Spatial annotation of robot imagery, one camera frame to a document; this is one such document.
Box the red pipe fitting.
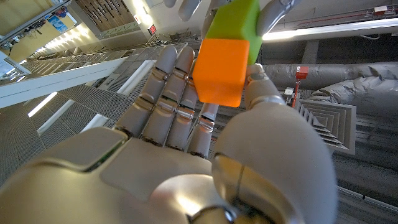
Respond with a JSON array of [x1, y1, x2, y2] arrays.
[[290, 65, 310, 108]]

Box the square ceiling air vent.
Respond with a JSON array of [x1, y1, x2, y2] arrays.
[[294, 98, 358, 156]]

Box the rectangular ceiling light panel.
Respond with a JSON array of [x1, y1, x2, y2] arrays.
[[27, 91, 58, 118], [36, 98, 76, 136], [116, 60, 156, 96]]

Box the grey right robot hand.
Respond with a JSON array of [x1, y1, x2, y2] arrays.
[[0, 45, 339, 224]]

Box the silver insulated duct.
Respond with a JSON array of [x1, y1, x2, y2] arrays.
[[262, 61, 398, 118]]

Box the orange magnetic block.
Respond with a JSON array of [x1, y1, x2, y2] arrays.
[[192, 38, 251, 108]]

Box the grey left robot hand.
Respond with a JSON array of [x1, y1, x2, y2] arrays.
[[163, 0, 303, 40]]

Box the green magnetic block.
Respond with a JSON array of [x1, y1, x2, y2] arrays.
[[205, 0, 264, 65]]

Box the long ceiling tube light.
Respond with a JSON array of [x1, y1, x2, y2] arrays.
[[262, 17, 398, 42]]

